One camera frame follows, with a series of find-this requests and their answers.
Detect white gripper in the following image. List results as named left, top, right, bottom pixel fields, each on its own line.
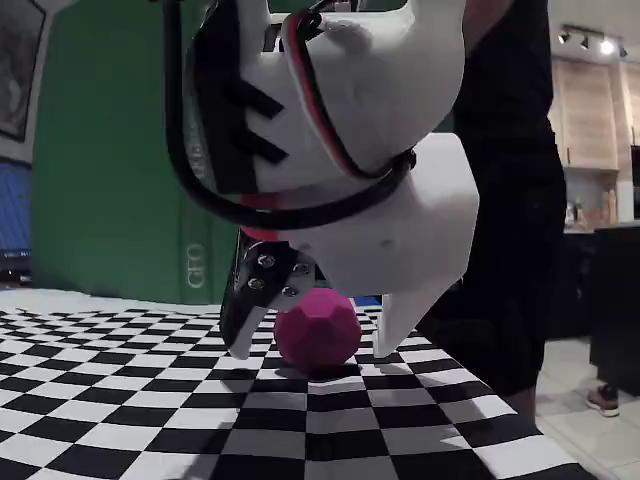
left=182, top=0, right=482, bottom=359

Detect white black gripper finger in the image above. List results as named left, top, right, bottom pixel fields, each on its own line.
left=218, top=234, right=319, bottom=361

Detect pink faceted ball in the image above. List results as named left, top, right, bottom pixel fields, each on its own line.
left=273, top=287, right=362, bottom=379

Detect black white checkerboard paper mat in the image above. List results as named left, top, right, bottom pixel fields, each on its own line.
left=0, top=287, right=640, bottom=480

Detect person in black clothes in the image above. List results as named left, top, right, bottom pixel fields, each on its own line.
left=414, top=0, right=569, bottom=431

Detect brown sneaker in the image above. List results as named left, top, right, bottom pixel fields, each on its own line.
left=585, top=383, right=621, bottom=418

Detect green atlas book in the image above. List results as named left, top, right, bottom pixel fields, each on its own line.
left=30, top=0, right=241, bottom=307

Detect laptop with blue screen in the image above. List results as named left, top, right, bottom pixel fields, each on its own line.
left=0, top=157, right=34, bottom=286

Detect ceiling track lights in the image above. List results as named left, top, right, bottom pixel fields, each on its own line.
left=557, top=23, right=630, bottom=59

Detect red white black servo wire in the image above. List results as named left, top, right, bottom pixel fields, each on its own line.
left=272, top=7, right=419, bottom=181

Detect thick black cable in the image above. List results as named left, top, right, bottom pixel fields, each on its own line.
left=164, top=0, right=419, bottom=232

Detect light wooden wall cabinets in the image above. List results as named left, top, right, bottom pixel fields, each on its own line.
left=547, top=57, right=640, bottom=174

